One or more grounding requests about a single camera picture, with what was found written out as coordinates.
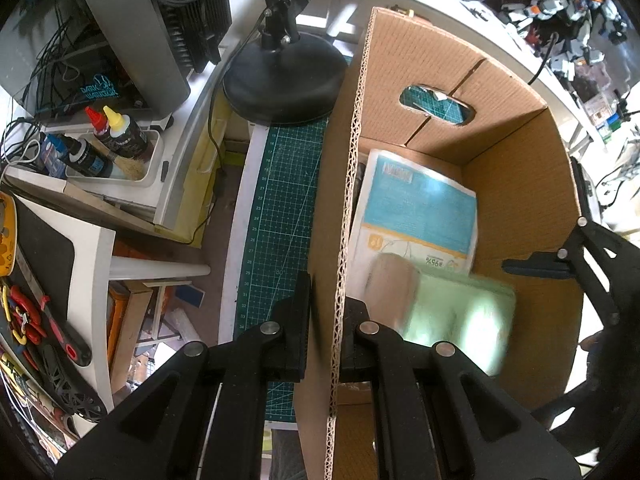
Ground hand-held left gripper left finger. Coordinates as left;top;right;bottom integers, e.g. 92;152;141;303
55;270;313;480

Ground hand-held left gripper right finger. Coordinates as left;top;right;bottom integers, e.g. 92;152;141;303
339;296;583;480

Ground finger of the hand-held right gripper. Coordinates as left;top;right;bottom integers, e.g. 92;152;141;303
501;216;623;328

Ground brown cardboard box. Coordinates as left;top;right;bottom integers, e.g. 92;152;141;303
292;6;586;480

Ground light green box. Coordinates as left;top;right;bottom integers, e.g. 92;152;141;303
365;252;518;378

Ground white blue mask package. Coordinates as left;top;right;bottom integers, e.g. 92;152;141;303
345;149;478;301

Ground green cutting mat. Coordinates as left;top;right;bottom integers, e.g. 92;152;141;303
232;85;476;423

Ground black gooseneck stand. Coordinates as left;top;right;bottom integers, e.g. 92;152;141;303
527;35;561;86

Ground white side table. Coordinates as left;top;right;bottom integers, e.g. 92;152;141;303
10;192;211;421

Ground white plastic tray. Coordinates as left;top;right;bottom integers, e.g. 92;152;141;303
65;127;166;188

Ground black red hand tool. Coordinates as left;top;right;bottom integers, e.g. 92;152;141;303
37;295;93;366

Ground black lattice tool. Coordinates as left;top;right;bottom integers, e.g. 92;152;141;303
40;345;108;421

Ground short bristle brush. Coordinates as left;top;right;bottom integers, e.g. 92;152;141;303
102;150;146;181

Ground grey desk lamp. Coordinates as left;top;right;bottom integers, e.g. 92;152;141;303
222;0;349;123

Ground yellow cap paint bottle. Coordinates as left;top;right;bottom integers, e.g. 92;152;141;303
102;105;151;158

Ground blue white robot model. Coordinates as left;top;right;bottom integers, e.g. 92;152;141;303
500;0;631;83

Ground blue cap paint bottle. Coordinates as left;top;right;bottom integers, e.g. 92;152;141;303
42;132;113;178

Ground red cap paint bottle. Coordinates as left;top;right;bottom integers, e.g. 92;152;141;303
85;106;118;143

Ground yellow device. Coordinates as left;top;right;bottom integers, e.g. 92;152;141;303
0;192;18;276

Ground grey computer tower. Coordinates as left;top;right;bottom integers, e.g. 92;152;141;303
0;0;233;121

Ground red handled pliers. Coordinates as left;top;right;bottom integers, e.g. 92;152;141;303
0;285;51;346

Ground white cable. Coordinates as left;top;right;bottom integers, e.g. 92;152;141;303
0;135;43;181

